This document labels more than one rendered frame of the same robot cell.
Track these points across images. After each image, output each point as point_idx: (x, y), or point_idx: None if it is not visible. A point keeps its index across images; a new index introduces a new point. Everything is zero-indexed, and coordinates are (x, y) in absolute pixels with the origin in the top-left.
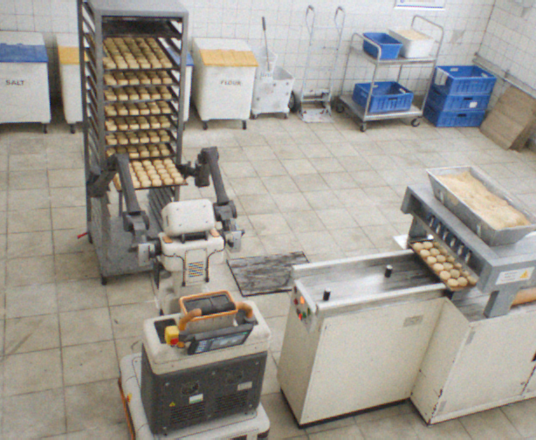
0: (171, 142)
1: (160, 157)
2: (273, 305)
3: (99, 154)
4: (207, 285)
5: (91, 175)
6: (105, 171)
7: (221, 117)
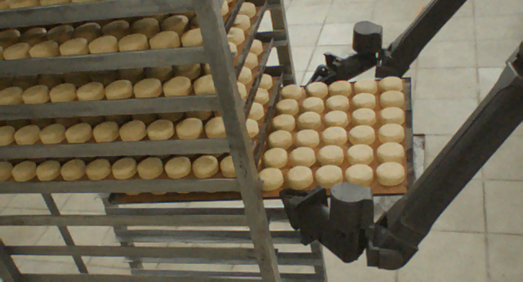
0: (272, 44)
1: (278, 94)
2: (453, 202)
3: (251, 173)
4: (372, 274)
5: (358, 212)
6: (497, 124)
7: None
